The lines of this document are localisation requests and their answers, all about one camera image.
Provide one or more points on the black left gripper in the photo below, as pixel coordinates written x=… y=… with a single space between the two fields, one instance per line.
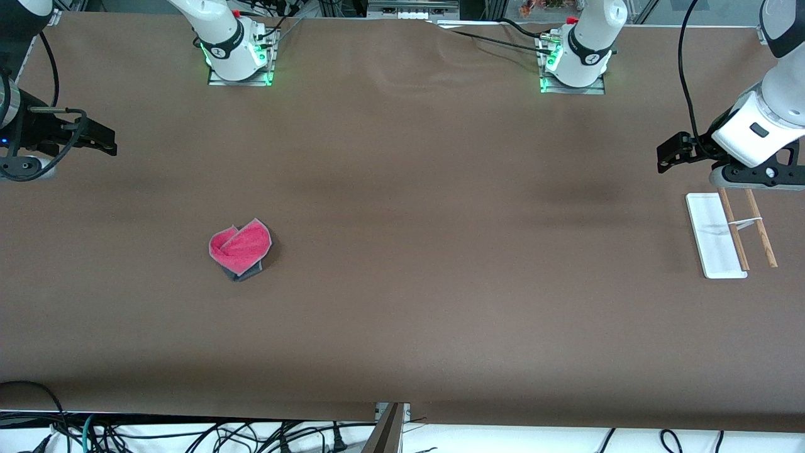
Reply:
x=702 y=144

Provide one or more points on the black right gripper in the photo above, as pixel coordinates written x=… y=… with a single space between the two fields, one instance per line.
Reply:
x=38 y=129

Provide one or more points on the pink and grey towel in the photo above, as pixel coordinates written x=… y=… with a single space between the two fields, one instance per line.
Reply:
x=242 y=245

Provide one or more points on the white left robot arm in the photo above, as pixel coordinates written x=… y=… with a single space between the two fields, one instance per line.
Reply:
x=588 y=44

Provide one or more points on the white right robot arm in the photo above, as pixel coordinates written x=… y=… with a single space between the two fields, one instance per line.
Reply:
x=220 y=38

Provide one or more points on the white rectangular tray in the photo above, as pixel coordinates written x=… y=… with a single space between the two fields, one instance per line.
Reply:
x=717 y=251

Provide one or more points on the orange colourful object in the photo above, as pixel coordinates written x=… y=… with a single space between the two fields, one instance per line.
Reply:
x=531 y=7

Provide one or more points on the grey power strip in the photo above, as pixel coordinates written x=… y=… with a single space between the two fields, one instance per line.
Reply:
x=415 y=14

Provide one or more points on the brown table cover sheet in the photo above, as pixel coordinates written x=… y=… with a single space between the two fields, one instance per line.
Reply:
x=402 y=283

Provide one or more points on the brown wooden beam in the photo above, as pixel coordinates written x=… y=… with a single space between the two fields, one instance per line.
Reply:
x=385 y=434

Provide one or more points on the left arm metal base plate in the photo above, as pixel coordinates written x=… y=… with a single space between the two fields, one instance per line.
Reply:
x=594 y=90

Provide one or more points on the aluminium corner bracket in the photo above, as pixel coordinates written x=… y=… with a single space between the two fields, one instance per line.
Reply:
x=761 y=34
x=55 y=17

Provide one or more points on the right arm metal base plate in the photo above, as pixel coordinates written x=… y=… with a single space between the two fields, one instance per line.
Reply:
x=242 y=82

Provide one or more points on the small metal bracket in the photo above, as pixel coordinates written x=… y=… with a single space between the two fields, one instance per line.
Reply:
x=407 y=412

